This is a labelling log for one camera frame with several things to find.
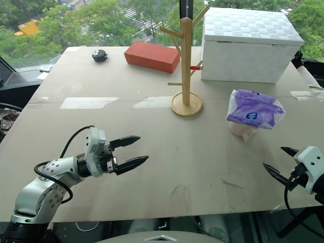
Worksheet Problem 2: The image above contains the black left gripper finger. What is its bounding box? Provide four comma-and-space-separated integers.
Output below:
115, 155, 149, 176
109, 135, 141, 152

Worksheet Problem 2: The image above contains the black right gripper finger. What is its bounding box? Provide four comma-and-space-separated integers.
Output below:
262, 163, 290, 186
280, 146, 300, 159

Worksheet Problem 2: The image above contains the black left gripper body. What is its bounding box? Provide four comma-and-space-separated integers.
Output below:
101, 142, 120, 175

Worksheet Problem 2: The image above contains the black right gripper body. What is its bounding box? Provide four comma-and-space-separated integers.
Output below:
287, 163, 309, 192

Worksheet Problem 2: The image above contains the pale pink cup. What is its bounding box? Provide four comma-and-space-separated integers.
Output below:
228, 120, 259, 142

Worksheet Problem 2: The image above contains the wooden mug tree stand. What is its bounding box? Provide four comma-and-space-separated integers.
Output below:
159, 6, 211, 117

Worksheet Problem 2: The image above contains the purple tissue pack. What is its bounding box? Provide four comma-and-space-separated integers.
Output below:
226, 88, 286, 131

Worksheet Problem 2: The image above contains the black and white equipment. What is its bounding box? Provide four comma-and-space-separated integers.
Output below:
291, 50, 324, 90

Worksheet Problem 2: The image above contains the silver robot torso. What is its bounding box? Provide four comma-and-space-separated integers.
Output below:
97, 229, 230, 243

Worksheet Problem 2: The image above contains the red rectangular box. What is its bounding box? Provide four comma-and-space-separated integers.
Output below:
124, 41, 181, 74

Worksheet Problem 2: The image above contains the black round spotted object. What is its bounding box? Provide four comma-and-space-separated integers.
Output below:
91, 49, 109, 63

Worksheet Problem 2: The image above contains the checkered cloth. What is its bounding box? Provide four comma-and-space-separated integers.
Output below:
0, 107, 24, 138

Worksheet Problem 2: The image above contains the white woven lidded box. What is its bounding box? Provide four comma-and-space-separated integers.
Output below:
200, 7, 305, 85

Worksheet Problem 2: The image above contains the black vertical pole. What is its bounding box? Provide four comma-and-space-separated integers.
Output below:
179, 0, 194, 20

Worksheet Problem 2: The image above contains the yellow vehicle outside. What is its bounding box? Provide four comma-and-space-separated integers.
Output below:
13, 19, 42, 36

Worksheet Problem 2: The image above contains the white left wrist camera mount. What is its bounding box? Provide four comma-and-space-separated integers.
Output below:
84, 127, 107, 178

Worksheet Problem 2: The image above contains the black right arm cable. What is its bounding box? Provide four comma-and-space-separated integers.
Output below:
283, 174, 324, 232

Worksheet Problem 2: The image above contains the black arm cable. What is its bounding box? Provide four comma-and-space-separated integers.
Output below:
283, 174, 324, 232
33, 125, 96, 204

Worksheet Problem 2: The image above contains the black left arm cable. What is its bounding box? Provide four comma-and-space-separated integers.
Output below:
33, 125, 96, 204

